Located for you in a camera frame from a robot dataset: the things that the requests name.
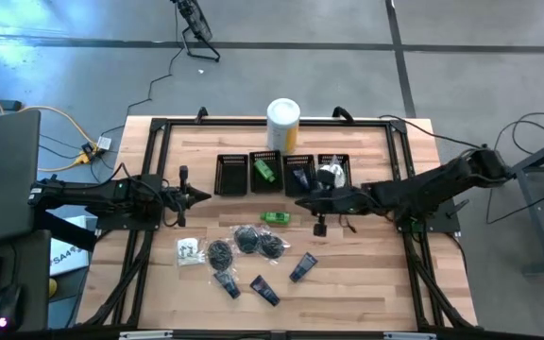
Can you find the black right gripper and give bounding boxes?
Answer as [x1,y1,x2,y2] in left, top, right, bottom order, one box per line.
[294,168,372,238]

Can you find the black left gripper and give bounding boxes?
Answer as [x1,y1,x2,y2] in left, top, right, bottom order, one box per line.
[161,164,213,228]

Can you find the bagged white shower cap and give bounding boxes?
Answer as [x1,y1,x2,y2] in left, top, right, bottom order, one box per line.
[331,165,349,189]

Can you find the small green bottle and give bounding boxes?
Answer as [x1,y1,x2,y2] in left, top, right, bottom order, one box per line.
[259,211,293,227]
[252,159,278,184]

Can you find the bagged black hair ties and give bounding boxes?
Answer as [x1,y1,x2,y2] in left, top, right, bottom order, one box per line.
[257,231,293,262]
[206,238,236,275]
[231,224,262,256]

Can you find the black slotted plastic basket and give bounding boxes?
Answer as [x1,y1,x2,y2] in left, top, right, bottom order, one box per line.
[282,153,318,197]
[248,149,284,195]
[213,153,249,197]
[317,153,352,190]

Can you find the white yellow wipes canister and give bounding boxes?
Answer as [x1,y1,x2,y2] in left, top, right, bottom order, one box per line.
[265,97,301,155]

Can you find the black diagonal strut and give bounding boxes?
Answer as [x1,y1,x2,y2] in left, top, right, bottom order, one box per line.
[33,209,98,252]

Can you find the white cardboard box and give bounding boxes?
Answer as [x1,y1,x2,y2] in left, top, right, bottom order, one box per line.
[48,214,90,278]

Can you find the black floor fan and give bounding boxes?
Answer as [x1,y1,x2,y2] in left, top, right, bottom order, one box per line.
[170,0,222,63]

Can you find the black computer desk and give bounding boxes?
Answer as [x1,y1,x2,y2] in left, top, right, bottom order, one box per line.
[0,229,52,334]

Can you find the dark grey flat panel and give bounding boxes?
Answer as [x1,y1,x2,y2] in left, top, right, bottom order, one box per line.
[0,109,42,247]

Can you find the black computer mouse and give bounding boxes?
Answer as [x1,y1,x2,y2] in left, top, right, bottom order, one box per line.
[0,281,25,332]

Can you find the black aluminium table frame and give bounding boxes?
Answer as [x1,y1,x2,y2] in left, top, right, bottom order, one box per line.
[78,116,477,332]

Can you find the black fan power cable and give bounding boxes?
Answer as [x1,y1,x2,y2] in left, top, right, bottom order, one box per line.
[99,3,187,139]

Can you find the yellow extension cable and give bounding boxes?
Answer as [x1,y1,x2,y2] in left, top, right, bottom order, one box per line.
[0,77,101,174]

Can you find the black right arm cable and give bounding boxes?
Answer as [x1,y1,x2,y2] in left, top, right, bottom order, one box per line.
[377,113,485,151]

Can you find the silver edge bracket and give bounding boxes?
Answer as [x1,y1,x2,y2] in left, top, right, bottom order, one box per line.
[382,331,438,340]
[119,330,175,340]

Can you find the black looped floor cables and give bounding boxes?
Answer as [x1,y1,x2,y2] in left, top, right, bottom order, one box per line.
[485,111,544,226]

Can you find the black metal desk frame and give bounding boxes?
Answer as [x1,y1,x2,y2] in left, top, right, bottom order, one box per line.
[494,129,544,279]

